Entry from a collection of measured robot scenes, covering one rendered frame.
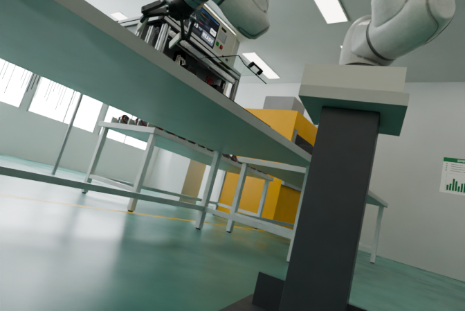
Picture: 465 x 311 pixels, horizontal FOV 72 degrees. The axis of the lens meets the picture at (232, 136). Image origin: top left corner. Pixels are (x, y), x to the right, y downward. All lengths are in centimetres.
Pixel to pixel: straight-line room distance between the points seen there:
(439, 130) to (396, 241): 208
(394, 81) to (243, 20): 49
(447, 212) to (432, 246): 60
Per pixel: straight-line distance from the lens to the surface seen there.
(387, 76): 107
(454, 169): 652
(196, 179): 580
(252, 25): 106
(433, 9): 107
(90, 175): 354
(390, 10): 111
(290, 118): 534
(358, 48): 120
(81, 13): 101
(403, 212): 645
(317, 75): 109
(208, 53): 186
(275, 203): 510
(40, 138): 815
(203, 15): 191
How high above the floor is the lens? 34
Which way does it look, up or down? 10 degrees up
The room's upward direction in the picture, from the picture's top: 15 degrees clockwise
